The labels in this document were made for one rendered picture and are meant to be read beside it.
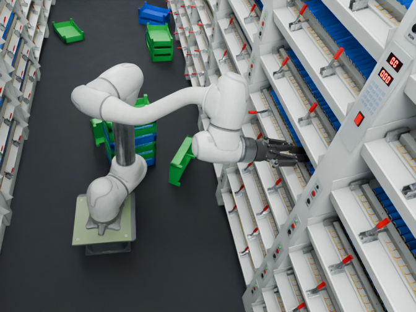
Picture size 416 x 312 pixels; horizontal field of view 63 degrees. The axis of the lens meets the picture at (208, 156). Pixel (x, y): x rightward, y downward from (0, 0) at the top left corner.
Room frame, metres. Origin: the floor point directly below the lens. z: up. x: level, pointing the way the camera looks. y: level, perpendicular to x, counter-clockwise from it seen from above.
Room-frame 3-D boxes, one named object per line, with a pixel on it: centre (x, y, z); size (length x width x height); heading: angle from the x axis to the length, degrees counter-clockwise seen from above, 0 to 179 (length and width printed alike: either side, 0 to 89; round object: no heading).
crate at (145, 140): (1.55, 0.54, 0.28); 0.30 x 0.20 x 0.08; 124
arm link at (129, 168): (1.14, 0.41, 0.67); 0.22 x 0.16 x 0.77; 159
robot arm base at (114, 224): (0.93, 0.49, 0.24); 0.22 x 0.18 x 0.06; 9
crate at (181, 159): (1.55, 0.16, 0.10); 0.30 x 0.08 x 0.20; 168
